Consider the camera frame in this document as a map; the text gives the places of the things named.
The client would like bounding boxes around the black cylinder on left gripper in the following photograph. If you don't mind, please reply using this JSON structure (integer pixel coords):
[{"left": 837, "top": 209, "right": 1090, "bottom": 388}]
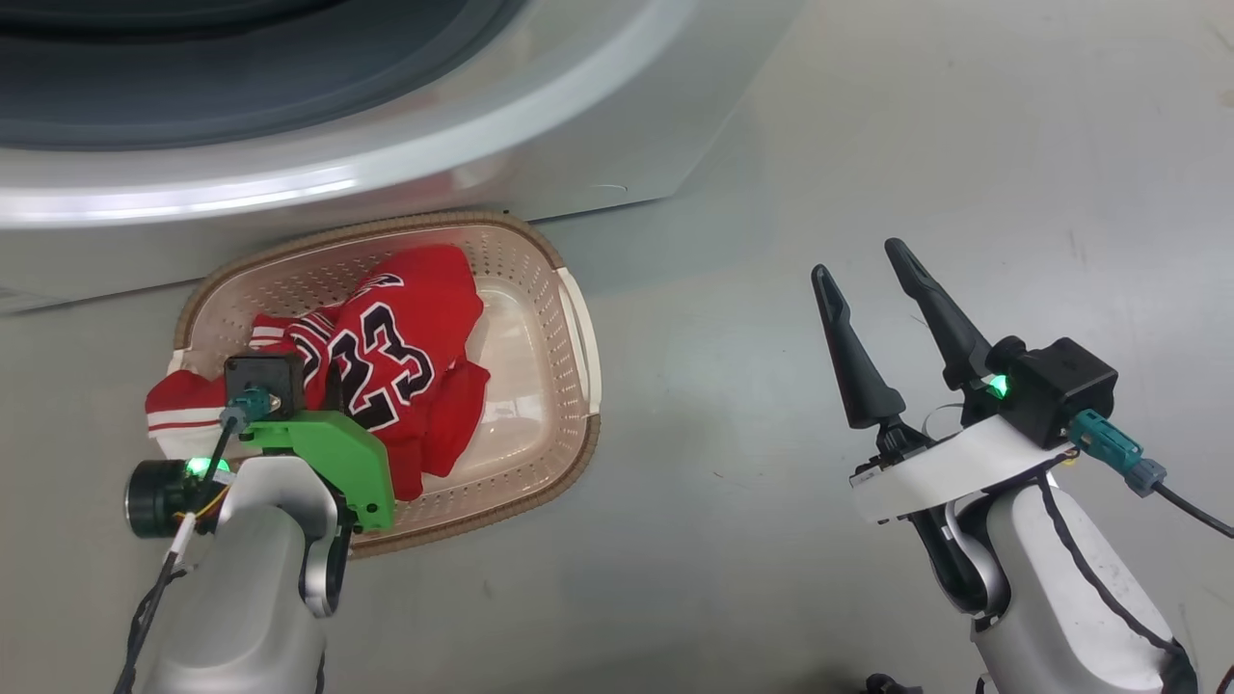
[{"left": 122, "top": 459, "right": 196, "bottom": 540}]

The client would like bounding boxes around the right cable with teal connector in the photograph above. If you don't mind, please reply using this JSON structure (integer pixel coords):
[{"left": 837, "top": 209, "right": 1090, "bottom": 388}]
[{"left": 1067, "top": 409, "right": 1234, "bottom": 542}]

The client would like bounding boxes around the cable with teal connector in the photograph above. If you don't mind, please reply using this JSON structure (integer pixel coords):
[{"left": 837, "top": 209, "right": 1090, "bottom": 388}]
[
  {"left": 1067, "top": 409, "right": 1234, "bottom": 542},
  {"left": 113, "top": 385, "right": 273, "bottom": 694}
]

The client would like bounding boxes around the left cable with teal connector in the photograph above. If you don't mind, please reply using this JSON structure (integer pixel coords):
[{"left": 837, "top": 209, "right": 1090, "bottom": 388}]
[{"left": 113, "top": 385, "right": 273, "bottom": 694}]

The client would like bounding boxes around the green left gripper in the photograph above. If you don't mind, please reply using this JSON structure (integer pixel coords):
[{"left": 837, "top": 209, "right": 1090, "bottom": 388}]
[{"left": 240, "top": 361, "right": 397, "bottom": 534}]

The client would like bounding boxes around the cream perforated laundry basket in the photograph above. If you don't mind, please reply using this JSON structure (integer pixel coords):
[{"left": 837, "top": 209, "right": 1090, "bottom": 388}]
[{"left": 168, "top": 211, "right": 604, "bottom": 559}]

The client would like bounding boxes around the red basketball jersey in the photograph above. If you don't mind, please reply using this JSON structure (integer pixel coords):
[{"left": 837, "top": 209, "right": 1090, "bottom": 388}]
[{"left": 145, "top": 244, "right": 492, "bottom": 503}]

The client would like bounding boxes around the white front-load washing machine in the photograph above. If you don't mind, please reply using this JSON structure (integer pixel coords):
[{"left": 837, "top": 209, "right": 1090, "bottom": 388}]
[{"left": 0, "top": 0, "right": 807, "bottom": 315}]

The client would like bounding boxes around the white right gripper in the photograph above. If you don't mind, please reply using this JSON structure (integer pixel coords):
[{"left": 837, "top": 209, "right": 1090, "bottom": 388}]
[{"left": 811, "top": 238, "right": 1078, "bottom": 527}]

